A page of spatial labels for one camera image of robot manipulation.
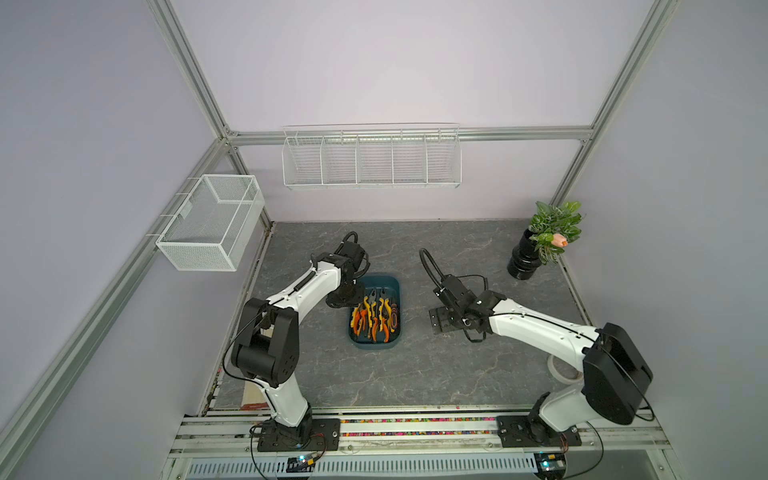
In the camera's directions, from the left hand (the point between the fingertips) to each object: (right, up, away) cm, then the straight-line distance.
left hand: (352, 303), depth 89 cm
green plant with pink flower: (+58, +23, -5) cm, 62 cm away
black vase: (+56, +13, +8) cm, 58 cm away
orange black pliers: (+2, -6, +2) cm, 6 cm away
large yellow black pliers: (+9, -1, +5) cm, 11 cm away
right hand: (+28, -3, -2) cm, 28 cm away
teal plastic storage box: (+12, +5, +8) cm, 15 cm away
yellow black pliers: (+5, -1, +6) cm, 8 cm away
